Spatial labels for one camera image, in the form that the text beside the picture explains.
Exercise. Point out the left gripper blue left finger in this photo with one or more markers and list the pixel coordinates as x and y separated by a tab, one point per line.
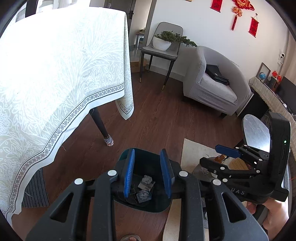
128	172

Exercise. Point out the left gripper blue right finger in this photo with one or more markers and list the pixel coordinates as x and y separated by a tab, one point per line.
167	172

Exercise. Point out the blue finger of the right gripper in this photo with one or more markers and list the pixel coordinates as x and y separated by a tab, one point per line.
229	152
221	169

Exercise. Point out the blue white tissue pack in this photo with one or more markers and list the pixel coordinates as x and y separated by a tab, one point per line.
143	196

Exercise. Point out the large white paper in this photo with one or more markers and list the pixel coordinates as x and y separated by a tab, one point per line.
146	183

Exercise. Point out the teal trash bin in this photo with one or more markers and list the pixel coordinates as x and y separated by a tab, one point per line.
146	163

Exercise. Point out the person's right hand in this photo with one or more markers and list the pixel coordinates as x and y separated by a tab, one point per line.
276	218

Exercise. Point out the round grey marble table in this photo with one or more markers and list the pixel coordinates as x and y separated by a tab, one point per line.
256	133

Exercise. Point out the black table leg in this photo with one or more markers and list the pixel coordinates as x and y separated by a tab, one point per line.
99	123

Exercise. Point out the grey slipper with foot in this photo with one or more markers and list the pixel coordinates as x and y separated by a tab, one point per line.
131	237

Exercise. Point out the grey armchair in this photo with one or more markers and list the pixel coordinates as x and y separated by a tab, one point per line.
199	86

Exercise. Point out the black monitor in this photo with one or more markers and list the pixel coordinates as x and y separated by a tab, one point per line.
287	93

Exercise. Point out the small blue globe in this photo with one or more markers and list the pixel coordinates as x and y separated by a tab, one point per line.
262	76

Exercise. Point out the black handbag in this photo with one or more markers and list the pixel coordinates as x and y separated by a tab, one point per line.
214	72

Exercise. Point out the framed picture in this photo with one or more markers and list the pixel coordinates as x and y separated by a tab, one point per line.
265	69

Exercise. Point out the grey striped floor mat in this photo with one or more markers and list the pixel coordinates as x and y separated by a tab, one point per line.
35	194

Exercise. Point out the brown cardboard box on floor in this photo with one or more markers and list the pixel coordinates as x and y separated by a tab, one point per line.
135	66

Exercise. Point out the grey dining chair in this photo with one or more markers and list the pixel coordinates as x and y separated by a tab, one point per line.
171	54

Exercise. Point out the potted green plant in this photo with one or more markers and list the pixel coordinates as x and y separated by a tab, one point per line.
171	39

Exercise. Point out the white patterned tablecloth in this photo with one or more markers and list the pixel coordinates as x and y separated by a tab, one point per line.
55	67

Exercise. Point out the red chinese knot ornament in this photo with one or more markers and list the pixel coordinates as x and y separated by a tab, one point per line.
237	9

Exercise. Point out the white security camera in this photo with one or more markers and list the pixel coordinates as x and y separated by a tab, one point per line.
281	58

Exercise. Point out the red wall scroll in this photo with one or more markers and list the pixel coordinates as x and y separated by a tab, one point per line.
216	5
253	25

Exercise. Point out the red wall scroll left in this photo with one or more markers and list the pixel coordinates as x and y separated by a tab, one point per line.
216	5

